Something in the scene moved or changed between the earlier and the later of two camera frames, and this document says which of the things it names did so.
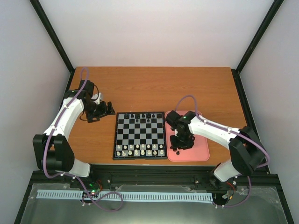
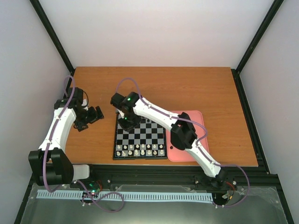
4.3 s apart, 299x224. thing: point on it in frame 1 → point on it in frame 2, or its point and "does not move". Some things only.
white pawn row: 124,147 does not move
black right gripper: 174,144 → 126,127
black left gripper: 104,112 → 95,117
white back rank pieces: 139,152 does not move
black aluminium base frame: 160,174 does not move
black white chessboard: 139,136 does not move
